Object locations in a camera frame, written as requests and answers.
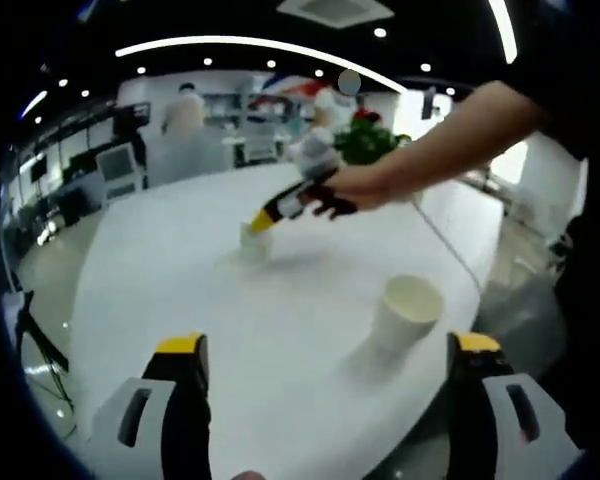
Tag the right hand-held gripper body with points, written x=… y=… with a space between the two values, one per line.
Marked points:
x=317 y=150

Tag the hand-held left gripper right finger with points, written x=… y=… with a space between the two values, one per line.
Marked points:
x=472 y=415

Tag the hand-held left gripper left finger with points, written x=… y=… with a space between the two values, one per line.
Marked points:
x=185 y=415

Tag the white paper cup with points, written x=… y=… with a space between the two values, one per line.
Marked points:
x=255 y=242
x=407 y=320

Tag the person's right hand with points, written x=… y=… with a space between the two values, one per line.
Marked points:
x=355 y=190

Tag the person's left hand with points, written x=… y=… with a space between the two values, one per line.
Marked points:
x=250 y=476

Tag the green plant in glass vase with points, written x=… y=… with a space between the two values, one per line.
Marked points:
x=365 y=145

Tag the white storage shelf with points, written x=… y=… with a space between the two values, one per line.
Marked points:
x=225 y=107

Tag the white table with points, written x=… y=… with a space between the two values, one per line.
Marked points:
x=280 y=310

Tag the grey desk partition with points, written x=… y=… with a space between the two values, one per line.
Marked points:
x=190 y=150

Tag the curved ceiling light strip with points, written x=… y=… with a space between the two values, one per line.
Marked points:
x=505 y=25
x=255 y=42

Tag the group of round ceiling downlights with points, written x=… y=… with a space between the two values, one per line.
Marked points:
x=380 y=32

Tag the white ceiling air conditioner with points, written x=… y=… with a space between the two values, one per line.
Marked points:
x=335 y=7

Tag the person's black shirt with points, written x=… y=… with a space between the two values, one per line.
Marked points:
x=585 y=300

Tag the black tripod stand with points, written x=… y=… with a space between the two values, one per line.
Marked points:
x=35 y=340

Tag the white office chair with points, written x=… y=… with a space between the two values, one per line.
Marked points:
x=115 y=167

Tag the dark display screen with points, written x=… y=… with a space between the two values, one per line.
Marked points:
x=130 y=115

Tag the red white blue wall graphic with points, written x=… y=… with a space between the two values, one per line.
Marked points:
x=290 y=85

